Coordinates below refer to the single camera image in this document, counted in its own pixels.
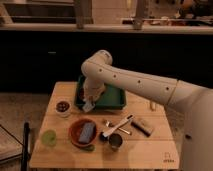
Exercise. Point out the green leafy vegetable toy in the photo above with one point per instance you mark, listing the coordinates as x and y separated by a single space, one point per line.
89 148

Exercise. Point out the metal cup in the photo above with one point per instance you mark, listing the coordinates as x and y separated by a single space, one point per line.
115 141

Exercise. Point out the green plastic cup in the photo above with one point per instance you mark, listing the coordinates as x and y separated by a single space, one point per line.
48 138

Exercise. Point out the grey towel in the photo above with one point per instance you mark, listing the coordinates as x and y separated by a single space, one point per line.
88 106

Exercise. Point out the blue-grey sponge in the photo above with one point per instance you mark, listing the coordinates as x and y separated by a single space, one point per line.
87 132

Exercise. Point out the gold metal spoon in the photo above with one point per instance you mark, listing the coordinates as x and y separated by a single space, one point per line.
109 124

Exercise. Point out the black chair frame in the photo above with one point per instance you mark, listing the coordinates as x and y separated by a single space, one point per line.
25 154

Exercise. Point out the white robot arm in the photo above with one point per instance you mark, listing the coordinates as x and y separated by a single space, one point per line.
194 101

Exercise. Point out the green plastic tray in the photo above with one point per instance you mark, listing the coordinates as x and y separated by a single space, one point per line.
113 98

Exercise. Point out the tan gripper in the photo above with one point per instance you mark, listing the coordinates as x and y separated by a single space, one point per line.
92 95

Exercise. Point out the yellow banana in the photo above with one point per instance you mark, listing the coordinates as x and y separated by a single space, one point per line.
153 106

